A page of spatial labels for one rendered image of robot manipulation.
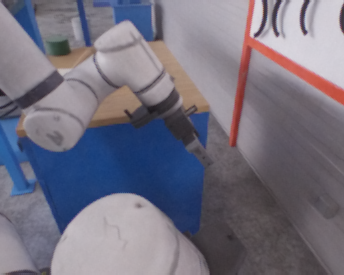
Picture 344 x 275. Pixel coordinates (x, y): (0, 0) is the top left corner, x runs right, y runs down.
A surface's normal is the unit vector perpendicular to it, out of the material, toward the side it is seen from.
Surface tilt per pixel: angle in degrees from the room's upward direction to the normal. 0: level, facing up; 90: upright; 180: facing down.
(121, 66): 92
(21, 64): 71
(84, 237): 22
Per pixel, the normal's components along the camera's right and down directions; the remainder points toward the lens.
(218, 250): -0.31, -0.56
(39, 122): -0.04, 0.60
